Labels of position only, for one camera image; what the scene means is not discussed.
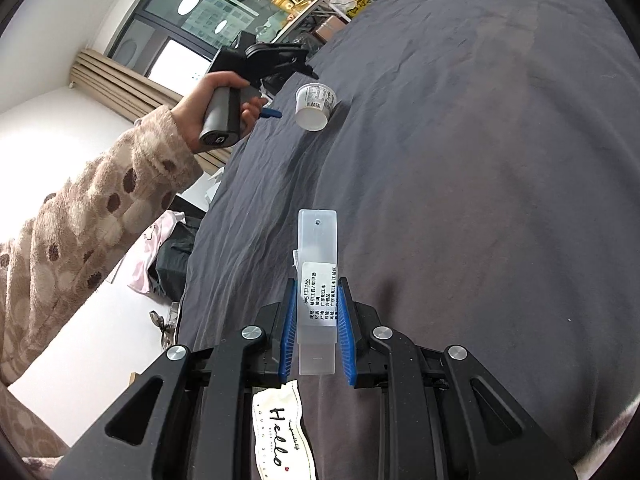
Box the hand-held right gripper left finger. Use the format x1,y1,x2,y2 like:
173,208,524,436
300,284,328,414
52,277,298,480

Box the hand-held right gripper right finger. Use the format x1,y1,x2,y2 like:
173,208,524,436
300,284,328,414
337,280,583,480

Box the white paper cup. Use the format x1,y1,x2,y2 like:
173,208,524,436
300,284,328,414
294,83,337,132

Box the small clear plastic case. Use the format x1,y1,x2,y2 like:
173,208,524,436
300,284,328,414
298,208,341,377

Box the person's left forearm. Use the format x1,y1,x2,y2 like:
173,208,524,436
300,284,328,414
0,105,203,391

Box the person's left hand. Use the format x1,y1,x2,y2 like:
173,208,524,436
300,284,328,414
170,71,269,153

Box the brown cardboard box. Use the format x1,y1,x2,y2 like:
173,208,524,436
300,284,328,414
315,17,351,43

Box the white desk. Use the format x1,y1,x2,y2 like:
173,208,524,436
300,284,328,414
260,0,351,46

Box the window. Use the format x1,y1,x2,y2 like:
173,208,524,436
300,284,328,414
107,0,296,93

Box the white paper bag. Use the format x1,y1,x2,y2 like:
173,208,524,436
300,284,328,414
202,167,226,211

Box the white printed fabric tag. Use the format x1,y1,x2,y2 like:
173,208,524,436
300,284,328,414
251,380,318,480

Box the beige curtain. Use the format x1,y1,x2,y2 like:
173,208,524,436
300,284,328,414
70,49,231,171

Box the metal clips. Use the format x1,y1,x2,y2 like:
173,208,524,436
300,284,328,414
147,302,181,346

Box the dark clothing bundle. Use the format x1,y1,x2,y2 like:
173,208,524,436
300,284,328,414
155,222,198,301

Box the pink cloth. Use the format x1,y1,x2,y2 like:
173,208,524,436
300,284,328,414
127,210,186,293

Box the dark grey bed sheet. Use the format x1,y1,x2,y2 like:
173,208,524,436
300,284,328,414
172,0,640,480

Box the person's fleece robe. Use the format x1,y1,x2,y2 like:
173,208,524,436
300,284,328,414
0,385,71,468

